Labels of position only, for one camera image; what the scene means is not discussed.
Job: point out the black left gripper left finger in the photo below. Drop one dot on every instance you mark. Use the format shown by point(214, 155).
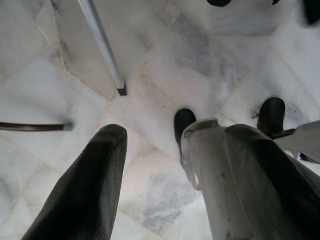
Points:
point(82, 195)

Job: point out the marble pattern folding table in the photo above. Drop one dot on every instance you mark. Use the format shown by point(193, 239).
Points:
point(37, 127)

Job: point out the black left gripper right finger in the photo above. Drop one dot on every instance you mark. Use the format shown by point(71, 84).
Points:
point(280, 200)

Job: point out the silver metal clothes rack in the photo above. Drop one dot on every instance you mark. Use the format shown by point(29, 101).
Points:
point(105, 47)

